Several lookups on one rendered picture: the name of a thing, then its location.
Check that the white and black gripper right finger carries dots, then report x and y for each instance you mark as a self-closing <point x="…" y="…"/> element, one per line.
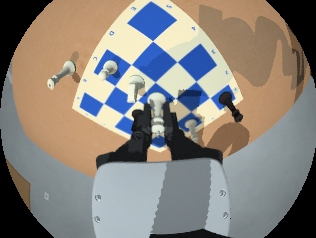
<point x="181" y="147"/>

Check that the blue and cream chessboard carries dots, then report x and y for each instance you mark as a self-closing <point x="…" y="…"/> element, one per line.
<point x="158" y="41"/>

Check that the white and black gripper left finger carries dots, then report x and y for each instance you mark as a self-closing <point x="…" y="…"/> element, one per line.
<point x="140" y="141"/>

